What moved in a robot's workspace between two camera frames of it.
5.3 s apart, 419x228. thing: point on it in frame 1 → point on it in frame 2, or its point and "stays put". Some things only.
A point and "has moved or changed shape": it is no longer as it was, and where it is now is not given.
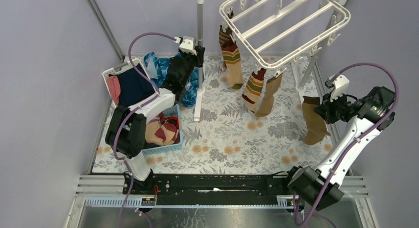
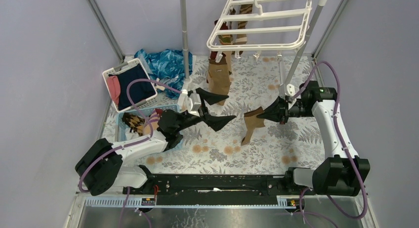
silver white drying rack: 302,82 has moved or changed shape
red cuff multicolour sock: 253,89 → 213,55
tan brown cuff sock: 272,85 → 218,78
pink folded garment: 114,87 stays put
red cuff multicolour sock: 232,57 → 226,39
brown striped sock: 225,39 → 232,12
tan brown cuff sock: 315,123 → 252,121
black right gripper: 325,110 → 278,111
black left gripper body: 197,56 → 201,108
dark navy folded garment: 134,87 stays put
